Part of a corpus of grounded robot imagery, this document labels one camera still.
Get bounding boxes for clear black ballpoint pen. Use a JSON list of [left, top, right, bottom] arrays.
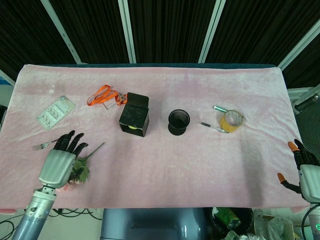
[[199, 121, 229, 135]]

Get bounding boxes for black mesh chair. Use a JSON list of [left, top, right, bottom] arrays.
[[294, 87, 320, 161]]

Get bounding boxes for black bin with green bag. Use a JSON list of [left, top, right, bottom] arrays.
[[211, 206, 254, 240]]

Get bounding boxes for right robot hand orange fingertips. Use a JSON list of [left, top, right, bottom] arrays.
[[276, 138, 320, 203]]

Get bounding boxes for yellow packing tape roll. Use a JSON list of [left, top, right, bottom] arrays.
[[219, 109, 245, 133]]

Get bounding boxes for clear plastic bag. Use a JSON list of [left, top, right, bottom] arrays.
[[267, 216, 295, 240]]

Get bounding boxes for pink plush table cloth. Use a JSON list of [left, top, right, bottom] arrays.
[[0, 63, 311, 215]]

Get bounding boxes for metal fork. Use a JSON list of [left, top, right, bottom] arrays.
[[31, 140, 60, 152]]

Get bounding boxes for artificial flower with green leaves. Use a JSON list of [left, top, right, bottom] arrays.
[[56, 141, 106, 192]]

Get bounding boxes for grey blue robot torso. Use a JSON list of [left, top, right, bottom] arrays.
[[99, 207, 208, 240]]

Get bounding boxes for black floor cable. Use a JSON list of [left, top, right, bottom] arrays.
[[0, 208, 101, 233]]

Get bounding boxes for clear blister pack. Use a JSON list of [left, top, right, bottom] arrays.
[[37, 95, 76, 131]]

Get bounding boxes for clear badge holder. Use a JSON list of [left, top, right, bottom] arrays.
[[103, 98, 121, 111]]

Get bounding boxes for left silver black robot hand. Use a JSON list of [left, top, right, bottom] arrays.
[[38, 130, 89, 189]]

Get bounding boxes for black mesh pen cup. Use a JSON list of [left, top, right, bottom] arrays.
[[167, 108, 191, 137]]

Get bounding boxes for orange lanyard strap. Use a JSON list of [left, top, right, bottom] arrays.
[[86, 85, 126, 106]]

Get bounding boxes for white frame post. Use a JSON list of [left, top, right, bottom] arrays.
[[198, 0, 227, 64], [117, 0, 137, 64], [39, 0, 82, 64], [0, 69, 16, 87], [277, 18, 320, 71]]

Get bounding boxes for black cardboard box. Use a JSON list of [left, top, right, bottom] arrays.
[[118, 92, 150, 138]]

